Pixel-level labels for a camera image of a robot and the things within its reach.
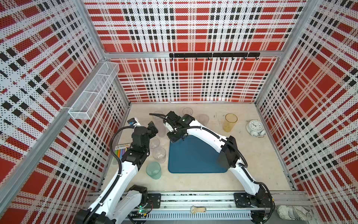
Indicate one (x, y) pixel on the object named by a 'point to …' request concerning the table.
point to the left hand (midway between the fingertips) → (150, 124)
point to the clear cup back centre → (187, 110)
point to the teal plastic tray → (189, 155)
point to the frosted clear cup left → (161, 127)
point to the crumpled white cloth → (293, 213)
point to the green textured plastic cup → (153, 169)
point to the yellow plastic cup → (230, 120)
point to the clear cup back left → (158, 112)
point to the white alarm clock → (255, 128)
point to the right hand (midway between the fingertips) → (174, 137)
